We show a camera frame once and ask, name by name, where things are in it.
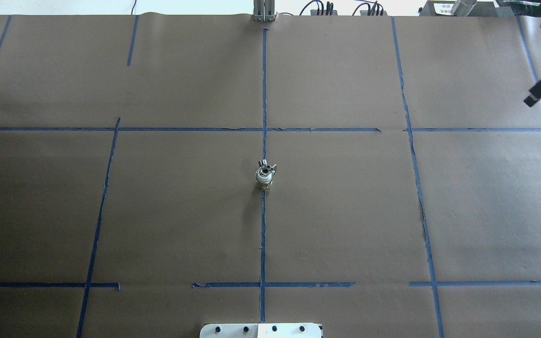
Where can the white PPR brass valve fitting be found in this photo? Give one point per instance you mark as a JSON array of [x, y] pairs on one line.
[[264, 179]]

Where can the chrome angle valve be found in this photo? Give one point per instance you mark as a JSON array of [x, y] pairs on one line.
[[266, 165]]

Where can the equipment clutter at table corner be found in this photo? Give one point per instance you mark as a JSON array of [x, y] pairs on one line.
[[489, 8]]

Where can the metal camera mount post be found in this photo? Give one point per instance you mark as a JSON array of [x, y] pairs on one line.
[[264, 11]]

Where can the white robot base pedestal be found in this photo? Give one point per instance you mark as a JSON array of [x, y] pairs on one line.
[[262, 330]]

